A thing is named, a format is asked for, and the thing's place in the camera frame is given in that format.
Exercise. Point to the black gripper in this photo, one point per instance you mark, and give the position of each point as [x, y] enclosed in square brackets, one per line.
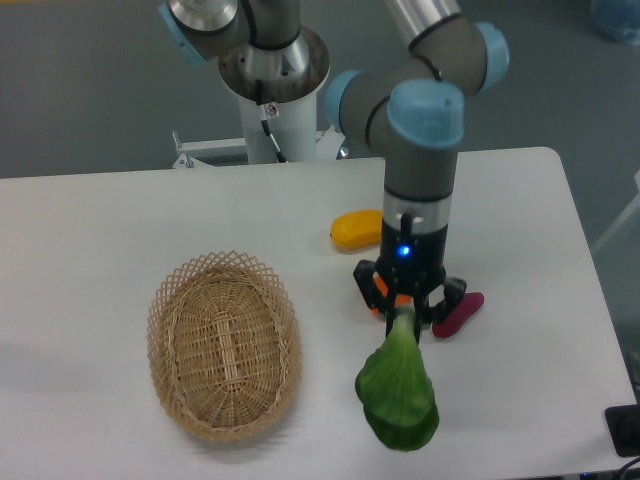
[413, 266]

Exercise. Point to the green bok choy vegetable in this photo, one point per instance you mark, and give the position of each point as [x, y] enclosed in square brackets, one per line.
[396, 394]

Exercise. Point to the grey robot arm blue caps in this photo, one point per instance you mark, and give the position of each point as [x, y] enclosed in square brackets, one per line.
[413, 118]

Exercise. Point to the orange tangerine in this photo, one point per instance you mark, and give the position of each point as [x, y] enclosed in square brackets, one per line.
[383, 289]

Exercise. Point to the yellow mango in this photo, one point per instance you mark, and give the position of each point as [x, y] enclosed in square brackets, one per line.
[357, 230]

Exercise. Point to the purple sweet potato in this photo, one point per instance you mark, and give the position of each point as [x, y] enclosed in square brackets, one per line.
[454, 321]

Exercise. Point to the woven wicker basket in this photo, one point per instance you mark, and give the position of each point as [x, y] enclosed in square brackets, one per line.
[224, 347]

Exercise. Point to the black device at table edge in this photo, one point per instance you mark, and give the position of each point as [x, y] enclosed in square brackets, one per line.
[623, 426]

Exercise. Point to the blue plastic bag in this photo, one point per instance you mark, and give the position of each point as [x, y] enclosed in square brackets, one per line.
[618, 20]

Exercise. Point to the white metal base frame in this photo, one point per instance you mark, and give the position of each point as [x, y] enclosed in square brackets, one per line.
[329, 145]

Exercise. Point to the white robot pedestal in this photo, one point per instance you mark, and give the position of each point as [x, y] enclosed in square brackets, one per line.
[291, 126]

